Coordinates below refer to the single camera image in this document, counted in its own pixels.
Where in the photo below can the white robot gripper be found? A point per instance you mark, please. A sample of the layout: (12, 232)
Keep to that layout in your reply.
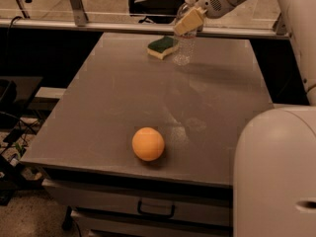
(213, 1)

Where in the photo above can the clear plastic water bottle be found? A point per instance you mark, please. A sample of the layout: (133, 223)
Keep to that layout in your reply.
(185, 43)

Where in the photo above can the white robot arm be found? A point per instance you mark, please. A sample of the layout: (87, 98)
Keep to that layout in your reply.
(274, 180)

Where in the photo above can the green and yellow sponge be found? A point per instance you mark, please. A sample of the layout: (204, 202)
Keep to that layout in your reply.
(162, 47)

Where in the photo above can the black office chair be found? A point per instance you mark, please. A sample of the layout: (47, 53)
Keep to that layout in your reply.
(156, 11)

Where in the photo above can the metal railing with posts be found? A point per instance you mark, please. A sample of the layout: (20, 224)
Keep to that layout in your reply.
(114, 16)

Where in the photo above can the orange ball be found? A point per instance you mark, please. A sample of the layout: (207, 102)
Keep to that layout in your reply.
(148, 144)

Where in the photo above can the grey drawer cabinet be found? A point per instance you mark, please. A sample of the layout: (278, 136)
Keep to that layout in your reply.
(84, 149)

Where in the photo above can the black equipment on left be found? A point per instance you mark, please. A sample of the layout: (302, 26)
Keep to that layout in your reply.
(16, 92)

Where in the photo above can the black drawer handle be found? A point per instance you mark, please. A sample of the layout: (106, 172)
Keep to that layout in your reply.
(155, 210)

